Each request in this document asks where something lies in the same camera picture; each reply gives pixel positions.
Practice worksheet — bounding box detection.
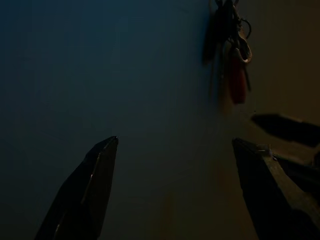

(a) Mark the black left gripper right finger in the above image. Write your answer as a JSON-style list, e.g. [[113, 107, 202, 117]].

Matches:
[[231, 137, 320, 240]]

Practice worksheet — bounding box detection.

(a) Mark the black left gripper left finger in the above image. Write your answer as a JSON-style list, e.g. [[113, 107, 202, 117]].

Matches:
[[33, 136, 119, 240]]

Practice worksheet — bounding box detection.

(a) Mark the key bunch with red tag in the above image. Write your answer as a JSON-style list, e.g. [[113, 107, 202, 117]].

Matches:
[[201, 0, 253, 106]]

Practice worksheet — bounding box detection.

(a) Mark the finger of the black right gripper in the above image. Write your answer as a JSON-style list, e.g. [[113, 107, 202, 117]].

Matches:
[[272, 154, 320, 218], [251, 113, 320, 148]]

